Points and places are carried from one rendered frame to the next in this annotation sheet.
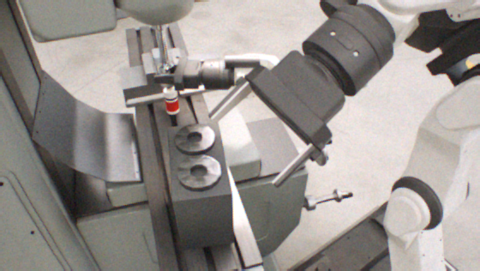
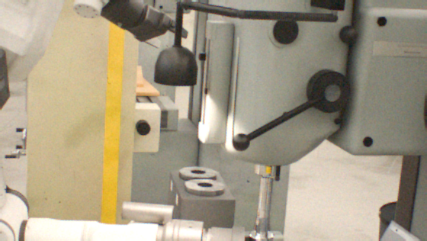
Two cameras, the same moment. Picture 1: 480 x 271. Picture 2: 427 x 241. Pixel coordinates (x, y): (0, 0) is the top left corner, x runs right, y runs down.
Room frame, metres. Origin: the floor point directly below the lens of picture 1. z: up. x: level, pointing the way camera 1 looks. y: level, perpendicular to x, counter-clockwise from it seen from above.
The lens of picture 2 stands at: (2.29, 0.09, 1.67)
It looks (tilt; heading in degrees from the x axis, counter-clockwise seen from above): 12 degrees down; 179
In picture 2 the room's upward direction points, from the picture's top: 4 degrees clockwise
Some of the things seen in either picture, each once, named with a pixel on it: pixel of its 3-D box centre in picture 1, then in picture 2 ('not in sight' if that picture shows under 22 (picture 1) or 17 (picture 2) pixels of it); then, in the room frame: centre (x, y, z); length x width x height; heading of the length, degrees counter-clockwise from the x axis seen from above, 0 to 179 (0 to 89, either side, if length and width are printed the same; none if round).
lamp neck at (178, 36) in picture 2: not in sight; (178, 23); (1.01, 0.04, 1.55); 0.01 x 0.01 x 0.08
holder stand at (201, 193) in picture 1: (200, 183); (198, 220); (0.59, 0.10, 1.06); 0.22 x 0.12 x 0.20; 10
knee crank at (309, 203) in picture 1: (328, 197); not in sight; (0.94, -0.33, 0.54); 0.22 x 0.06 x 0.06; 106
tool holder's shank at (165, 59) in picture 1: (163, 46); (264, 205); (0.93, 0.22, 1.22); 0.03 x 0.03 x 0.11
